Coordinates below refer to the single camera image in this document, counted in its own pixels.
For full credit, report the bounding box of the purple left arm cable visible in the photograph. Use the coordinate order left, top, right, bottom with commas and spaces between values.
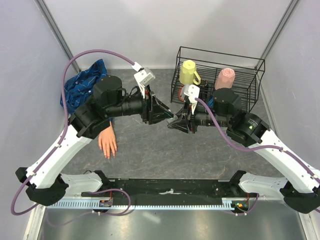
10, 48, 136, 216

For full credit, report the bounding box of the blue plaid shirt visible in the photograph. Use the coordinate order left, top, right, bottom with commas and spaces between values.
63, 59, 108, 117

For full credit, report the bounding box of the pink faceted mug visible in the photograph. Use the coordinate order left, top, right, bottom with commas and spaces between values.
214, 68, 236, 90

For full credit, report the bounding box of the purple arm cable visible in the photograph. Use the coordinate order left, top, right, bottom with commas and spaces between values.
10, 48, 136, 216
195, 97, 320, 214

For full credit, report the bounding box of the orange mug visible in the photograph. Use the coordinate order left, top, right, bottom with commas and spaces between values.
178, 86, 185, 102

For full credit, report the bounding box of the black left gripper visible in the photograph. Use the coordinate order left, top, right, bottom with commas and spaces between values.
107, 84, 175, 125

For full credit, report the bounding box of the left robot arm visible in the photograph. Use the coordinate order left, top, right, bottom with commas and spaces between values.
15, 75, 174, 206

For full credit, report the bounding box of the light blue cable duct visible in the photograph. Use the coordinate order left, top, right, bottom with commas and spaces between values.
46, 198, 235, 211

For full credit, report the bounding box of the blue mug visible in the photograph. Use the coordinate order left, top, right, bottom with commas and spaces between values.
207, 98, 214, 108

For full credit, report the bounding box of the black mug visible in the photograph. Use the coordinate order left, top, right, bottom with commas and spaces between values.
199, 80, 209, 102

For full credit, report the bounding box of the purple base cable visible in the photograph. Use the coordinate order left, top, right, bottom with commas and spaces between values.
46, 187, 132, 228

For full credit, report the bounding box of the mannequin hand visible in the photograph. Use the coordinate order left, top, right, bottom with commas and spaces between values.
98, 121, 118, 159

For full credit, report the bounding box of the yellow faceted mug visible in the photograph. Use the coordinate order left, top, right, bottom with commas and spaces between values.
179, 59, 201, 85

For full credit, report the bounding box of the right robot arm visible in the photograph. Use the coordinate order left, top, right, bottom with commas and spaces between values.
168, 84, 320, 214

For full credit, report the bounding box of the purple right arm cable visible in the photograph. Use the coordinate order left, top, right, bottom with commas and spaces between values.
195, 97, 320, 214

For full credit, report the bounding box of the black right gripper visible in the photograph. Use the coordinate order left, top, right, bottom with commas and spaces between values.
168, 99, 231, 134

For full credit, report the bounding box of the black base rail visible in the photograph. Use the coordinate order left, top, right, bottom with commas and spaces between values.
80, 177, 258, 206

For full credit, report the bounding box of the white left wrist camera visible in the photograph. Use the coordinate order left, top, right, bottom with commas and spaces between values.
132, 62, 156, 99

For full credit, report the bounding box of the black wire rack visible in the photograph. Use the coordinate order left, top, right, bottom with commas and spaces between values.
170, 46, 266, 112

